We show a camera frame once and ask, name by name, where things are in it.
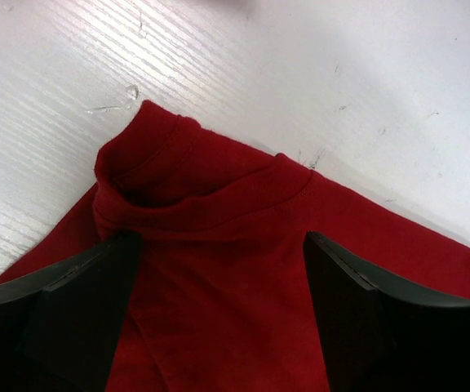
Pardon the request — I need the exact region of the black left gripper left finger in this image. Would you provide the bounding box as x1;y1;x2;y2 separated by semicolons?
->
0;233;142;391

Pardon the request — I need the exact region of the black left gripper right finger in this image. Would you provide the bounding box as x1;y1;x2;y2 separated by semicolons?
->
304;232;470;391

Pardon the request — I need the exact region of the dark red t shirt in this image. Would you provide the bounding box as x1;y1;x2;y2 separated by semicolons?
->
0;101;470;391

